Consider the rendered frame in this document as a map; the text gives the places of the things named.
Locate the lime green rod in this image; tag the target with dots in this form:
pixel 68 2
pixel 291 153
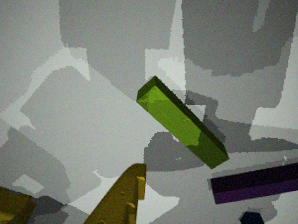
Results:
pixel 170 112

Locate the purple rod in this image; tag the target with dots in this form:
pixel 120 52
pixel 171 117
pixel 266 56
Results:
pixel 255 184

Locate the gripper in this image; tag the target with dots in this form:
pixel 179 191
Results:
pixel 120 203

